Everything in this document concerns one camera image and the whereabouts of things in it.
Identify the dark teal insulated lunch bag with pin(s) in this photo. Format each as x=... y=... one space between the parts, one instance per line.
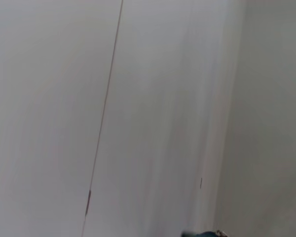
x=207 y=234

